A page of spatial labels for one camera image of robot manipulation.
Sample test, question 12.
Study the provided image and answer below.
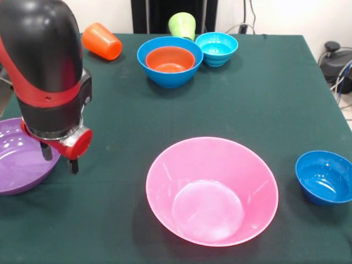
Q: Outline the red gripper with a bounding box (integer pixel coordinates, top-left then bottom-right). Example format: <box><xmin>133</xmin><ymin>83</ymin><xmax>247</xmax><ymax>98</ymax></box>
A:
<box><xmin>20</xmin><ymin>121</ymin><xmax>94</xmax><ymax>175</ymax></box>

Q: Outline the large purple plastic bowl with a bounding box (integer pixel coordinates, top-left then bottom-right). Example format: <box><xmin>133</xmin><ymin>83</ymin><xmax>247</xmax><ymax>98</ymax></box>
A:
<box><xmin>0</xmin><ymin>117</ymin><xmax>62</xmax><ymax>196</ymax></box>

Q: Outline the large pink plastic bowl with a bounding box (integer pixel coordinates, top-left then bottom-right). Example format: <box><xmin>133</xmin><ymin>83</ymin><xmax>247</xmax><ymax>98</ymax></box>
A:
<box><xmin>145</xmin><ymin>136</ymin><xmax>279</xmax><ymax>248</ymax></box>

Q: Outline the orange plastic cup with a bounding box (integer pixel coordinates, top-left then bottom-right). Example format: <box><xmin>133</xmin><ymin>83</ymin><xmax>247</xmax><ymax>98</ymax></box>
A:
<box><xmin>81</xmin><ymin>22</ymin><xmax>123</xmax><ymax>61</ymax></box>

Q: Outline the large light blue bowl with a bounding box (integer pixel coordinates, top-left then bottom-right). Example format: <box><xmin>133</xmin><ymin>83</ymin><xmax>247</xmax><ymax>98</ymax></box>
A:
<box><xmin>136</xmin><ymin>36</ymin><xmax>204</xmax><ymax>89</ymax></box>

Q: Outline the orange plastic bowl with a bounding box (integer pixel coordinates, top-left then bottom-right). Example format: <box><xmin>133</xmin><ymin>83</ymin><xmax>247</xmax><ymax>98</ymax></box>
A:
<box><xmin>145</xmin><ymin>46</ymin><xmax>196</xmax><ymax>74</ymax></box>

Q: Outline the green plastic cup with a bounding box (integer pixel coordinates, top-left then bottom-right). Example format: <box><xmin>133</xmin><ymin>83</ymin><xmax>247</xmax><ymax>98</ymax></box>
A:
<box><xmin>168</xmin><ymin>12</ymin><xmax>196</xmax><ymax>42</ymax></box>

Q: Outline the small cyan ribbed bowl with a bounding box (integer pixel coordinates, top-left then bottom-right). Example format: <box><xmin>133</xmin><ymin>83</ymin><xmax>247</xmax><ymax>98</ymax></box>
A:
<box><xmin>195</xmin><ymin>32</ymin><xmax>239</xmax><ymax>68</ymax></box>

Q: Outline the dark green tablecloth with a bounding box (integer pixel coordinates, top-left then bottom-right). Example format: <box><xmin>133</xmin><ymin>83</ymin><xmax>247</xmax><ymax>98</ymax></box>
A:
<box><xmin>0</xmin><ymin>32</ymin><xmax>352</xmax><ymax>264</ymax></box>

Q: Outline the small dark blue bowl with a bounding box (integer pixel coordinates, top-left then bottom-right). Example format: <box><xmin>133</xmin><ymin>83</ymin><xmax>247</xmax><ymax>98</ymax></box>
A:
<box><xmin>295</xmin><ymin>150</ymin><xmax>352</xmax><ymax>206</ymax></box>

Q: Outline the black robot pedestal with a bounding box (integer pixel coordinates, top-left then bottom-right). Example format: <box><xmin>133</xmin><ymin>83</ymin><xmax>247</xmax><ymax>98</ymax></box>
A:
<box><xmin>130</xmin><ymin>0</ymin><xmax>218</xmax><ymax>34</ymax></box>

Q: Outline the black power cable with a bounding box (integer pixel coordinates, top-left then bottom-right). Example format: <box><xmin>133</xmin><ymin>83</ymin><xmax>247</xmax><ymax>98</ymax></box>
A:
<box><xmin>238</xmin><ymin>0</ymin><xmax>257</xmax><ymax>34</ymax></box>

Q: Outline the blue cable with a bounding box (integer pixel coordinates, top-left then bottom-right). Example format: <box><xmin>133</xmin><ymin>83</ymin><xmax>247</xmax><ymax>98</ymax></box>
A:
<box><xmin>329</xmin><ymin>60</ymin><xmax>352</xmax><ymax>111</ymax></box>

